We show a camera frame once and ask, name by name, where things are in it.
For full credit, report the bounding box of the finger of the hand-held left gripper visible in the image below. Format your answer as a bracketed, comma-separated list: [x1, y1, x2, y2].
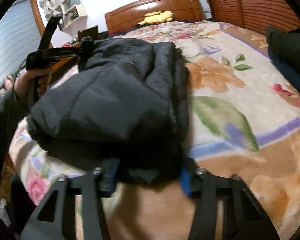
[78, 37, 95, 58]
[37, 16, 63, 51]

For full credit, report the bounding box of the dark folded garment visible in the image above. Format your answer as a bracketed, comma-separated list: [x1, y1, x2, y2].
[265, 26, 300, 80]

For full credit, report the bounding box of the grey window blind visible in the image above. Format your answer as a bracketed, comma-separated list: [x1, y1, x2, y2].
[0, 0, 44, 99]

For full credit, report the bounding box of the floral blanket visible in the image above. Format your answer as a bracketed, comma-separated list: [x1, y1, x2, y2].
[9, 19, 300, 240]

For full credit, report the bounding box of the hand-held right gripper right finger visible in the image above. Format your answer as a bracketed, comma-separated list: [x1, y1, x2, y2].
[180, 157, 280, 240]

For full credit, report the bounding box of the black jacket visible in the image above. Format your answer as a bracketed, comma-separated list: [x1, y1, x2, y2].
[27, 37, 191, 183]

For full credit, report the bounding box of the wooden louvered wardrobe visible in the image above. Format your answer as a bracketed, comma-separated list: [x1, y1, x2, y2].
[202, 0, 300, 35]

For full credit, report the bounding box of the wooden bed headboard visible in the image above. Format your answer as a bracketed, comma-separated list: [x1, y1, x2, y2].
[105, 0, 204, 35]

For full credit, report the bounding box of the white wall shelf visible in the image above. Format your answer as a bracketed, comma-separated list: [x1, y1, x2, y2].
[54, 0, 88, 31]

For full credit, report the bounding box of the yellow plush toy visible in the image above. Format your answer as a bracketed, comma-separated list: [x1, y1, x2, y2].
[137, 10, 174, 26]

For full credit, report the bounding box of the dark brown chair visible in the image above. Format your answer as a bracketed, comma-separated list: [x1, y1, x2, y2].
[77, 25, 108, 43]

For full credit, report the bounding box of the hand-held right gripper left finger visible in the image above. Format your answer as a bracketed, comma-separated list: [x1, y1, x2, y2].
[20, 159, 121, 240]

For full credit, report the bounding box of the person's left hand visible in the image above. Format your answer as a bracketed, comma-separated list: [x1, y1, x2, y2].
[14, 67, 52, 98]

